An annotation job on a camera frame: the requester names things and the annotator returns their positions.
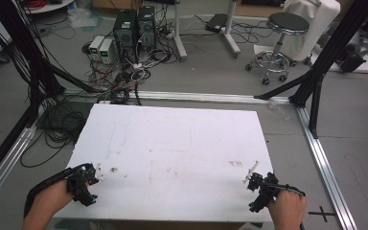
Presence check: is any white table leg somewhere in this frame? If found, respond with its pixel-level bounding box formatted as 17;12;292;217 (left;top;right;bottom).
172;0;189;62
220;0;242;59

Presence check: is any large black computer tower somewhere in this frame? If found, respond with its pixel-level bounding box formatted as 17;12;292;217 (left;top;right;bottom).
112;9;139;64

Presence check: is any black device on floor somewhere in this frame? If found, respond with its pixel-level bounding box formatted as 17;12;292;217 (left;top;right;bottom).
335;43;368;74

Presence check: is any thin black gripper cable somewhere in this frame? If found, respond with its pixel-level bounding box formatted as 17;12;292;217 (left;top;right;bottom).
276;183;307;197

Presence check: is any flat black box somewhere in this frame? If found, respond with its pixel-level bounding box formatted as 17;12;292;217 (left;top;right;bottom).
204;12;229;35

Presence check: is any white plastic strip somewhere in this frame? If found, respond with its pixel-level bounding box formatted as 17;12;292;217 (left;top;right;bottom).
242;160;260;184

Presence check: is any person's left hand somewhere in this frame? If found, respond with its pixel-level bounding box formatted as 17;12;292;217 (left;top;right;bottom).
33;179;77;225

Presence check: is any white power supply unit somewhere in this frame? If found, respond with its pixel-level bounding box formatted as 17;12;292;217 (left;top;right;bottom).
88;34;105;60
99;38;116;65

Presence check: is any tangle of floor cables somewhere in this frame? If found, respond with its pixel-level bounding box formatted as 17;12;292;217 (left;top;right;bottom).
80;18;181;106

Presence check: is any white cloth cover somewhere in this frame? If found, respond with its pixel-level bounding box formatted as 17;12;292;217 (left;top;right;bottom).
281;0;342;62

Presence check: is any chrome stool with black seat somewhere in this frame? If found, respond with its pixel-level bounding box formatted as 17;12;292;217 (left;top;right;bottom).
244;11;311;86

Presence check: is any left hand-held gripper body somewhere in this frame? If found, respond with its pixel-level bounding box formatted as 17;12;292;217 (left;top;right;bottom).
65;165;90;204

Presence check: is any round white table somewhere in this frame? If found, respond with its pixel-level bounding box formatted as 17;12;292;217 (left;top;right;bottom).
24;0;76;15

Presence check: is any aluminium floor rail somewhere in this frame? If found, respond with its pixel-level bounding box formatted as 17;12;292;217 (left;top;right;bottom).
0;124;38;216
62;90;292;105
295;105;359;230

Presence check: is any clear plastic bag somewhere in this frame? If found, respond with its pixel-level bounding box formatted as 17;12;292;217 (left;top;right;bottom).
67;7;104;30

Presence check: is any black brace strut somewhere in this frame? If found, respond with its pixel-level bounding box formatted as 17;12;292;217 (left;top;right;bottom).
253;74;311;101

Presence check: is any loose black cable coil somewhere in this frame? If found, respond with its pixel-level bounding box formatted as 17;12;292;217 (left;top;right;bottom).
19;101;92;169

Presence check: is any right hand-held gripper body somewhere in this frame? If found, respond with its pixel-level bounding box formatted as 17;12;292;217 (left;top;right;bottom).
257;172;283;209

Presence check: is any person's right hand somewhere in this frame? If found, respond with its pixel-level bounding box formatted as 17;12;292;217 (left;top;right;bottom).
266;190;308;230

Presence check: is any black frame post with cables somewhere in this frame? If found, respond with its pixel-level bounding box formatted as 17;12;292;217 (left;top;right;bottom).
0;0;66;128

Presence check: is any black upright strut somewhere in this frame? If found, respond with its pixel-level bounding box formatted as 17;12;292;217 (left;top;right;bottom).
309;76;324;140

